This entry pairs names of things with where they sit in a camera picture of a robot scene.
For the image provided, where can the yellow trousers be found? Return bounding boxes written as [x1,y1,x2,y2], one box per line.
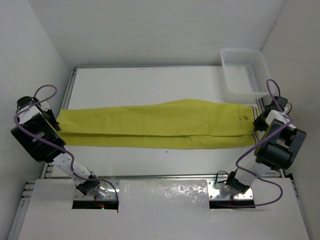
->
[57,99,259,150]

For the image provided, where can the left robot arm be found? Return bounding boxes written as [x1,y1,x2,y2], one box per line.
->
[10,96,102,198]

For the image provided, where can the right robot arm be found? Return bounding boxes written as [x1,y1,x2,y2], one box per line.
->
[213,96,307,198]

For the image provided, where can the white plastic basket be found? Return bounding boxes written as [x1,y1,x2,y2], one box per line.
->
[220,48,271,103]

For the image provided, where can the white front cover panel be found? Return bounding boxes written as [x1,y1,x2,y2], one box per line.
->
[19,178,309,240]

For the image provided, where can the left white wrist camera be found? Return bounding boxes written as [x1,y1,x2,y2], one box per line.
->
[39,101,52,112]

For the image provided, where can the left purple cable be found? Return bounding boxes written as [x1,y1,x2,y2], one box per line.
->
[13,85,119,203]

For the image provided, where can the aluminium table frame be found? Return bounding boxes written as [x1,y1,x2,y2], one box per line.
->
[8,66,292,240]

